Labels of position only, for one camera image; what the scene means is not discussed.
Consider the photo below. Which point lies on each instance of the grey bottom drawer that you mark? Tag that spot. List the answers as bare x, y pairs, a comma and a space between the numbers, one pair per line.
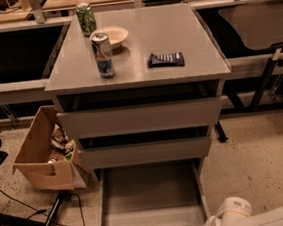
160, 194

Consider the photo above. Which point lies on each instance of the grey drawer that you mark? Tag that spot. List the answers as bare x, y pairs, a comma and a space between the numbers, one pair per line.
147, 147
137, 110
160, 194

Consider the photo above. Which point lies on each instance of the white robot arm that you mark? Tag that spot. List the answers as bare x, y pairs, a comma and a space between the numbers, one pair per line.
236, 211

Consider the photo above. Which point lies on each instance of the grey top drawer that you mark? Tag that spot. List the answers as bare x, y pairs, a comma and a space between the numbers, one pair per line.
137, 110

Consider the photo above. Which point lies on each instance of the grey drawer cabinet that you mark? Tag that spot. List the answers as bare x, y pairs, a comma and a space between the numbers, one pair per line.
159, 30

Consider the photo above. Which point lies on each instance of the grey middle drawer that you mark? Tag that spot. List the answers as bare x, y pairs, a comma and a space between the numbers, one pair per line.
147, 147

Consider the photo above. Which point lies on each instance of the dark blue snack packet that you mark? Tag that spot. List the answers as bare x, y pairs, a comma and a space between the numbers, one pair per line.
166, 60

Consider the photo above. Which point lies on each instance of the blue white tall can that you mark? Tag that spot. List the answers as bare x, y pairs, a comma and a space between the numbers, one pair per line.
102, 50

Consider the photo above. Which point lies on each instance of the white paper bowl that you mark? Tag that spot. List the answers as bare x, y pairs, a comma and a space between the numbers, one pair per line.
116, 35

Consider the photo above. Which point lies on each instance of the cardboard box with trash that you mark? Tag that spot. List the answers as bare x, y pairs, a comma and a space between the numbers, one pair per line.
44, 166

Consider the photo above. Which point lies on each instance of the black tripod leg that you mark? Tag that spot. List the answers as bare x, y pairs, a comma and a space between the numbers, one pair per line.
52, 216

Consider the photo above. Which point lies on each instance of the green soda can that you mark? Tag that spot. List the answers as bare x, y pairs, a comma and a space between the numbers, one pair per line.
86, 18

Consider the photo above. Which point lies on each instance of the grey chair seat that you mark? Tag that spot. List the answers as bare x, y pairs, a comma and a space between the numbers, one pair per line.
259, 25

